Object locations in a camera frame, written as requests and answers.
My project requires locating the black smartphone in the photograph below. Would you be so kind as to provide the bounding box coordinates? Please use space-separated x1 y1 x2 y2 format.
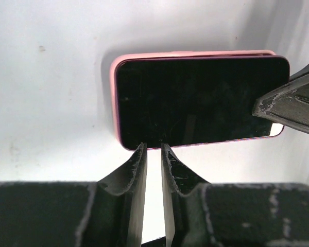
114 55 291 149

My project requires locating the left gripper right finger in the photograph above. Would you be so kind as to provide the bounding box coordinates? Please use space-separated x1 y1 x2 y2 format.
161 144 209 246

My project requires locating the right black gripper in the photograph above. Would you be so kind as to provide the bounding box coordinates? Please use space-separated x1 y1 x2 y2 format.
252 64 309 134

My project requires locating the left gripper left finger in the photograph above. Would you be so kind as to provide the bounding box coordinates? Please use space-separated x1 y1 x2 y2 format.
74 143 147 246

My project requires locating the pink phone case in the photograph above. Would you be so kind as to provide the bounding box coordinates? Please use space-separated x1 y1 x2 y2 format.
109 49 285 151

